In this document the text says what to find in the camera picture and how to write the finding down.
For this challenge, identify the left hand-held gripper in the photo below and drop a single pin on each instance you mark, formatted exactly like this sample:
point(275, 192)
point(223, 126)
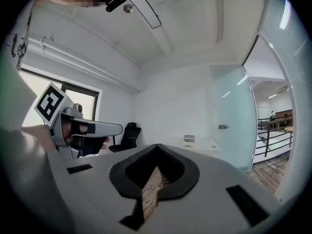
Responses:
point(48, 101)

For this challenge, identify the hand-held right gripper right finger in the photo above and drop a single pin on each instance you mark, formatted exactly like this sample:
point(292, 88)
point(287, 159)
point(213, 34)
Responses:
point(214, 179)

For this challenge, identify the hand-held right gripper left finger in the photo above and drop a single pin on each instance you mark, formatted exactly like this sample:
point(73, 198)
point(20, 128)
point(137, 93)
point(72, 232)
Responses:
point(92, 191)

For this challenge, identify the person's left forearm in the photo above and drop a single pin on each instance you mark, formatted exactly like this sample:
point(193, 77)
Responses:
point(36, 136)

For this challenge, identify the person's left hand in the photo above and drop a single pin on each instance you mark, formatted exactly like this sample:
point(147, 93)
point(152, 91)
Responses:
point(67, 130)

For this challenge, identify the black office chair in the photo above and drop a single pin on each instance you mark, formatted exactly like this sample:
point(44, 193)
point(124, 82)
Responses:
point(130, 135)

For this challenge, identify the white desk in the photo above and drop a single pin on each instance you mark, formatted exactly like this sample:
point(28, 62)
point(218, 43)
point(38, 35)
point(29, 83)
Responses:
point(207, 147)

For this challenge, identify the dark-framed window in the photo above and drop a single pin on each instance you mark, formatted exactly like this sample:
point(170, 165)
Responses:
point(80, 101)

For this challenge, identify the dark metal railing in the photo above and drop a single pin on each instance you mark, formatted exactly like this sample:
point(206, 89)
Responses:
point(267, 142)

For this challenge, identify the frosted glass door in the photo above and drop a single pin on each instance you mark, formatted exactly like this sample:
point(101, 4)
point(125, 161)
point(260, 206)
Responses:
point(231, 101)

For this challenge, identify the white shirt with black print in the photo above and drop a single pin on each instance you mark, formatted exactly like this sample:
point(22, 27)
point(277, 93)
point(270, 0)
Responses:
point(14, 167)

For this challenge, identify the round metal ceiling fitting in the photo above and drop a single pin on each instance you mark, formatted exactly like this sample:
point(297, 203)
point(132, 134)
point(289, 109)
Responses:
point(128, 8)

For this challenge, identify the white ceiling light strip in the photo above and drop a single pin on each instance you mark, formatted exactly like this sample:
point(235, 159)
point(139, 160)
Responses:
point(219, 13)

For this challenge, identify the white wall pipe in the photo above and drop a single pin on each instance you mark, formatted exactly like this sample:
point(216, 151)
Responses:
point(73, 55)

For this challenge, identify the black head-worn camera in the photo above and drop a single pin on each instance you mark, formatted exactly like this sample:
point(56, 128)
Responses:
point(117, 2)

